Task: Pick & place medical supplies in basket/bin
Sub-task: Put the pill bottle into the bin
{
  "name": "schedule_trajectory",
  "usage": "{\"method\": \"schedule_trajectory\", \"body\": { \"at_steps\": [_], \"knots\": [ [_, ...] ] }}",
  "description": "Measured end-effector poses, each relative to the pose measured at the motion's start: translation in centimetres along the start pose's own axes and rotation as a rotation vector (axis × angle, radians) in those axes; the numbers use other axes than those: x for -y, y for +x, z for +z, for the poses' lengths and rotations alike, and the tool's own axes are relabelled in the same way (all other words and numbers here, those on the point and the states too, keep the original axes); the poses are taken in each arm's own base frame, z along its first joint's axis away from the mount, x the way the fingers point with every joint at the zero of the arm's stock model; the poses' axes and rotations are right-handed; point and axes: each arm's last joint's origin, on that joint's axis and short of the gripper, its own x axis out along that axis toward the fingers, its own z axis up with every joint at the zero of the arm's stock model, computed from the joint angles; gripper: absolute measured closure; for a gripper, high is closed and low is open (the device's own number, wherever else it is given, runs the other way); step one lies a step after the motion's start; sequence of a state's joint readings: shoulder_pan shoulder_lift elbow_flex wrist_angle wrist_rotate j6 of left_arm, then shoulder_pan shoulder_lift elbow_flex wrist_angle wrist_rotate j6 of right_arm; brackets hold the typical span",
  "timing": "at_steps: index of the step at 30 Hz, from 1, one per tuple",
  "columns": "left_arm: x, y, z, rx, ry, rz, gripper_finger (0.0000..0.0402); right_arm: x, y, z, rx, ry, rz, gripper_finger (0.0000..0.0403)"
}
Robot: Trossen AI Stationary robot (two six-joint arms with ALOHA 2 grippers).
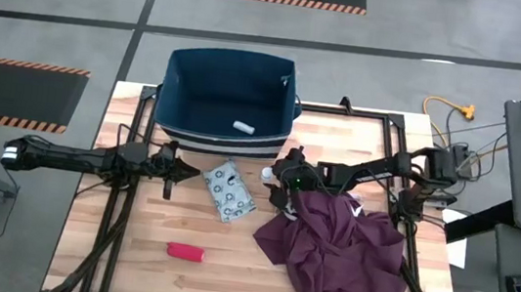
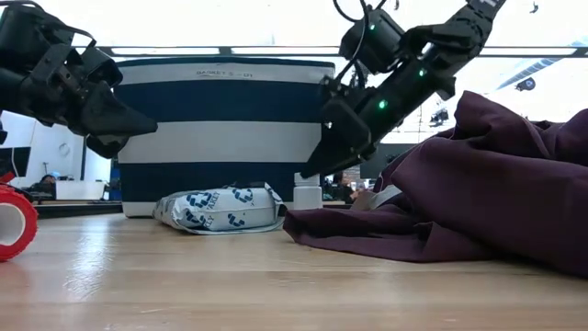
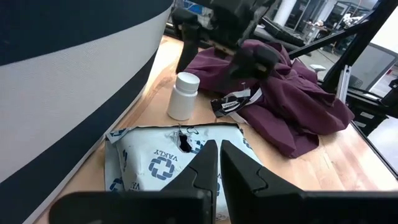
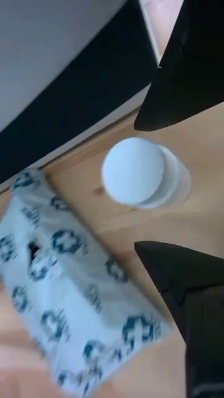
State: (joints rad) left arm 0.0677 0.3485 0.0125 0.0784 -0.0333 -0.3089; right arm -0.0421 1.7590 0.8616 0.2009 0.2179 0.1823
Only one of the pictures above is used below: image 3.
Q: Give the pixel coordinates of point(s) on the white garment label strip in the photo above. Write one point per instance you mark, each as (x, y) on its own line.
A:
(256, 96)

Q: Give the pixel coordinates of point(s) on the black table edge rail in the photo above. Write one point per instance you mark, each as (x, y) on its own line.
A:
(376, 152)

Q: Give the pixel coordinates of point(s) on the thin black frame strut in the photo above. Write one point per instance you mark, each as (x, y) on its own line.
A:
(326, 39)

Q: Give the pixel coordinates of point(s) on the small white object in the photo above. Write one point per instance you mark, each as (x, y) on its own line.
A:
(317, 68)

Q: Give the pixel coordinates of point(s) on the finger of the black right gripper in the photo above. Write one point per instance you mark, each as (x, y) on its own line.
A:
(252, 62)
(189, 46)

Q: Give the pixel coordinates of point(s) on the white pouch with blue print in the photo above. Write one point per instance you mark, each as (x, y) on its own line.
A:
(146, 149)

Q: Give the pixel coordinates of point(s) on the maroon scrub garment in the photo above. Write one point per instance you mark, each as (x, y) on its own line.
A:
(295, 118)

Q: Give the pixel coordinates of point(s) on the black equipment box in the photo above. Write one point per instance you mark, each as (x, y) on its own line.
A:
(363, 105)

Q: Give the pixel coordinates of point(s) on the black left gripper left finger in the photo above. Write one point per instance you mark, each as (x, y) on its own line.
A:
(196, 180)

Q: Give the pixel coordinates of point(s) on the white plastic pill bottle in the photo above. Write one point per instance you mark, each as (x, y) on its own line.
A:
(183, 99)

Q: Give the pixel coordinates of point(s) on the grey partition panel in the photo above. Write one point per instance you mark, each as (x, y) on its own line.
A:
(373, 68)

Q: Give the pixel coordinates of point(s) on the thick black frame post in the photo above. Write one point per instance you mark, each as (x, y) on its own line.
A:
(363, 37)

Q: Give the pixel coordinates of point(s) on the silver aluminium extrusion bar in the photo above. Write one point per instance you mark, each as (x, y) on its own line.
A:
(343, 84)

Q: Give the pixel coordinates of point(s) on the black paper hang tag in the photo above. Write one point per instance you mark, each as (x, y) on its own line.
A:
(228, 105)

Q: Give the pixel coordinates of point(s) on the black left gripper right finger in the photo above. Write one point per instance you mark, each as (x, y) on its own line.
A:
(245, 186)

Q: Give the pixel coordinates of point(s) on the white round pillar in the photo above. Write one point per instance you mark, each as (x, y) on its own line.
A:
(284, 12)

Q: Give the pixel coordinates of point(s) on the navy white striped fabric basket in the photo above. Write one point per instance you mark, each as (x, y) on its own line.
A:
(62, 77)

